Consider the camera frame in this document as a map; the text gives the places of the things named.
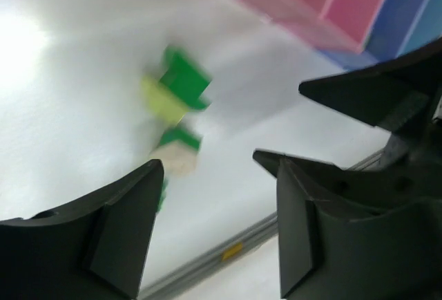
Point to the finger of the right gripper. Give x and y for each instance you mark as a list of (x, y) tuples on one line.
[(388, 95)]

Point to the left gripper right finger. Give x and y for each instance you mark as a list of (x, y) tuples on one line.
[(349, 234)]

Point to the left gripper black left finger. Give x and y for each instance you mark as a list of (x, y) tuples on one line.
[(93, 247)]

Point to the small green curved lego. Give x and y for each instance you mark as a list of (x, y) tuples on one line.
[(163, 194)]

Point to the light blue bin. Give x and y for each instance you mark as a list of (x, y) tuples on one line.
[(427, 29)]

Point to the small pink bin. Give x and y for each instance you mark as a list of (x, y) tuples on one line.
[(337, 24)]

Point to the purple bin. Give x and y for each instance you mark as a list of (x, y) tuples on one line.
[(391, 31)]

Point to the white lego brick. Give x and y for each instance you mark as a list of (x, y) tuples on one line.
[(177, 158)]

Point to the green lego on white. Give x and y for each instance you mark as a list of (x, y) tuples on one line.
[(182, 135)]

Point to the pale yellow curved lego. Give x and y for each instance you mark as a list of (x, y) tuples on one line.
[(162, 102)]

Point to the green curved lego top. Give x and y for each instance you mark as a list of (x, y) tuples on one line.
[(184, 76)]

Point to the aluminium rail front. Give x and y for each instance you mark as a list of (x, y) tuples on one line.
[(207, 221)]

